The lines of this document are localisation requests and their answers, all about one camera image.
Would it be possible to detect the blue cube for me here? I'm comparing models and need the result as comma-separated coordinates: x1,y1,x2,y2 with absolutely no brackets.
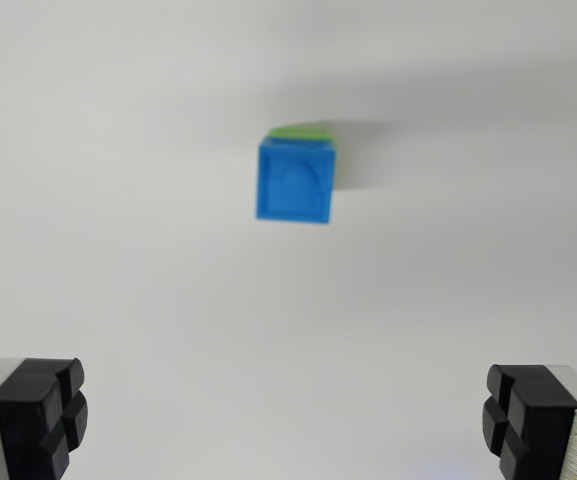
254,138,338,227

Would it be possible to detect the green cube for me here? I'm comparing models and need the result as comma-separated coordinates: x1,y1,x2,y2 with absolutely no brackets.
266,122,340,194

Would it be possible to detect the black-tipped silver gripper left finger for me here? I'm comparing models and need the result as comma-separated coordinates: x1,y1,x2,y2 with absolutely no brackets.
0,355,90,480

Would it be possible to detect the black-tipped silver gripper right finger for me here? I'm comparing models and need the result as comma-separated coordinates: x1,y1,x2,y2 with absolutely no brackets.
480,363,577,480

